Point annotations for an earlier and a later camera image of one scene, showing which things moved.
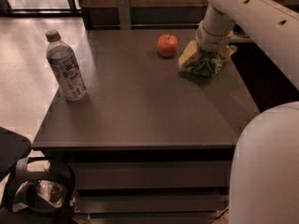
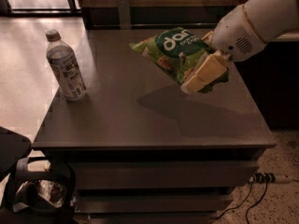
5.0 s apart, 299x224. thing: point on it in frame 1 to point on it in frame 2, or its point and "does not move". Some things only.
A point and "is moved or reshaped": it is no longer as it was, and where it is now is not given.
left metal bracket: [124, 10] does not move
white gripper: [211, 40] to [237, 35]
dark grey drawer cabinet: [150, 143] does not move
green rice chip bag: [206, 63] is moved or reshaped
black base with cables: [39, 189] does not move
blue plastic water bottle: [66, 67] does not move
